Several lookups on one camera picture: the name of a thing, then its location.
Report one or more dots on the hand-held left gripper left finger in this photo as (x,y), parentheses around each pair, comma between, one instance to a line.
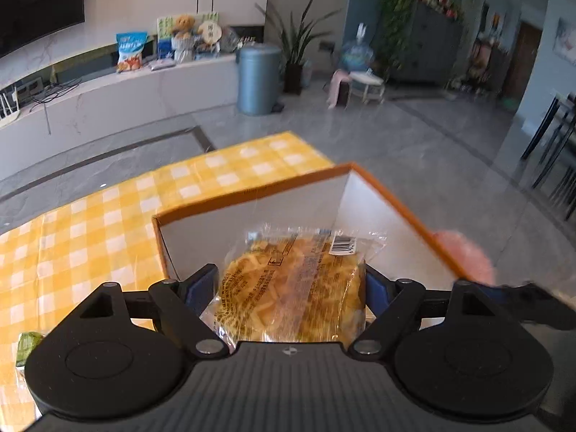
(198,288)

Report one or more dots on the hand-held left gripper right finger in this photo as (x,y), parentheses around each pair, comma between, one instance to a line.
(375,292)

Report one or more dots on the yellow bread packet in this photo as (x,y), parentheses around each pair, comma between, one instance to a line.
(292,292)

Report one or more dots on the orange cardboard box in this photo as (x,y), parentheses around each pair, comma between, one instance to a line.
(292,207)

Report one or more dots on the yellow checked tablecloth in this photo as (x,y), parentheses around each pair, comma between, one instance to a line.
(90,234)

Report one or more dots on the black dining chair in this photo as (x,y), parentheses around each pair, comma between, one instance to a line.
(553,144)

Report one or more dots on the green snack packet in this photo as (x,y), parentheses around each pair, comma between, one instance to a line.
(29,346)

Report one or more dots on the white television cabinet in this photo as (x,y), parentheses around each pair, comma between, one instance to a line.
(135,103)

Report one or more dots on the pink stool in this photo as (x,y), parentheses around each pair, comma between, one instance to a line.
(337,90)

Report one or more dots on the white round stool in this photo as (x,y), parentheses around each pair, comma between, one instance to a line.
(366,85)

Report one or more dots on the grey-blue round trash bin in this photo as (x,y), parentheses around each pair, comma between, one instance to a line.
(258,81)

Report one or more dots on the large blue water bottle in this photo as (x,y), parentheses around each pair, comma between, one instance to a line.
(357,56)

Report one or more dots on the brown door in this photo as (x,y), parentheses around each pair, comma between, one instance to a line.
(522,63)

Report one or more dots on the blue snack bag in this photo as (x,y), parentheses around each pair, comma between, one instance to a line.
(132,51)

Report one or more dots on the grey sideboard cabinet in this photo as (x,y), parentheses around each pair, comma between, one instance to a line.
(432,45)

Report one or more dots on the round beige sign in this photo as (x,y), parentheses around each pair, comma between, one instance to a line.
(209,33)

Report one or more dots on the green picture book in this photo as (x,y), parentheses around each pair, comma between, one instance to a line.
(164,31)

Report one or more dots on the tall potted plant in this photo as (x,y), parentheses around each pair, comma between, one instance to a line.
(294,45)

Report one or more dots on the brown teddy bear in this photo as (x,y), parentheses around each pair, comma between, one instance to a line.
(183,27)

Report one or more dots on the white router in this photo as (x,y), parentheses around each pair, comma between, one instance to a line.
(9,105)

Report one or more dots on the green climbing plant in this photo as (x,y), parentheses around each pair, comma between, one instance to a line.
(396,4)

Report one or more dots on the wall picture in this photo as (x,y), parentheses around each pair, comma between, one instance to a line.
(566,40)

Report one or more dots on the black wall television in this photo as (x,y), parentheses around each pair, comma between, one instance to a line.
(36,4)

